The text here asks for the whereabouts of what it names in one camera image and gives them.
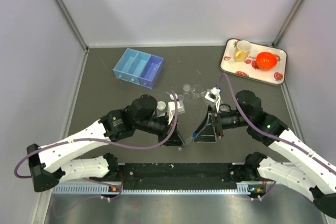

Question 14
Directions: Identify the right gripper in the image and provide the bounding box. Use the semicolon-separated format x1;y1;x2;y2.
193;105;250;143

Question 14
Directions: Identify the clear test tube rack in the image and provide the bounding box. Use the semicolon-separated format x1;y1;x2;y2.
202;89;231;113

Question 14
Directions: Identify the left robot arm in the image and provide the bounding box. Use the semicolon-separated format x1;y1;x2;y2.
26;94;185;193

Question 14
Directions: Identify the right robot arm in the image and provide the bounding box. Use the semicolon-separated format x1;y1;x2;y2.
192;88;335;218

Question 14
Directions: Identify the clear plastic funnel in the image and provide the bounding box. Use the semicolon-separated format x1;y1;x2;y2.
156;101;166;111

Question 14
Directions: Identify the clear glass beaker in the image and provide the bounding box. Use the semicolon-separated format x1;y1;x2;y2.
191;84;203;99

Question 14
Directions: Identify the strawberry pattern tray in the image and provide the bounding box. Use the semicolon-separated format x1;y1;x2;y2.
219;38;287;85

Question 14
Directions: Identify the blue three-drawer organizer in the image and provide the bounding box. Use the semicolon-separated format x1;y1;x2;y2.
113;48;164;89

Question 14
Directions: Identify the yellow mug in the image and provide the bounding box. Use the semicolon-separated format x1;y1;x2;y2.
234;40;251;62

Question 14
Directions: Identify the orange bowl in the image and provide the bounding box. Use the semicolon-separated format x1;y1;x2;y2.
256;52;278;70

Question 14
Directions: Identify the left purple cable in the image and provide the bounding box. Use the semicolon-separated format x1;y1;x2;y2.
14;91;179;202

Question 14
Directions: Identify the purple cable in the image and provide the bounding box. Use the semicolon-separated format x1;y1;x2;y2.
218;73;336;202
14;91;179;202

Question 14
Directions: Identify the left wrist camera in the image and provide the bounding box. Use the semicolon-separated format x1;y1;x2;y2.
166;100;186;125

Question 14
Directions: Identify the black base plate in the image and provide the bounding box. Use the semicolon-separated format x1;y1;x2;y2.
89;163;276;190

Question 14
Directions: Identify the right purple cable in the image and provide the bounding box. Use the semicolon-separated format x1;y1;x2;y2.
218;73;336;202

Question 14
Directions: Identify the white cable duct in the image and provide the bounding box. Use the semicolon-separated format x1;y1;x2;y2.
53;184;262;196

